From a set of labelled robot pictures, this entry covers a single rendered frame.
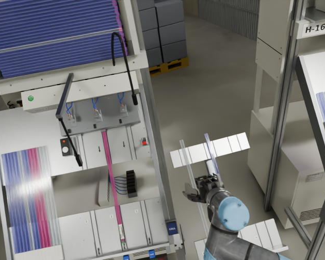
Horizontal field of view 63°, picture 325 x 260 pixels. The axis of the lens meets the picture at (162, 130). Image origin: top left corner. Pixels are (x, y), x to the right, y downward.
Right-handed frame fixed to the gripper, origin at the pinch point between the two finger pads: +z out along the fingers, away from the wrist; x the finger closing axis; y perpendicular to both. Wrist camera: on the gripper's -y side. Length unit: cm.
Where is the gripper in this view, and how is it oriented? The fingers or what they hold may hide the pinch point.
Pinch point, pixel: (201, 188)
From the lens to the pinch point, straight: 105.7
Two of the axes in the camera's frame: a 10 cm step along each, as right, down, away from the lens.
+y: -2.4, -9.7, -0.7
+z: -1.2, -0.4, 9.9
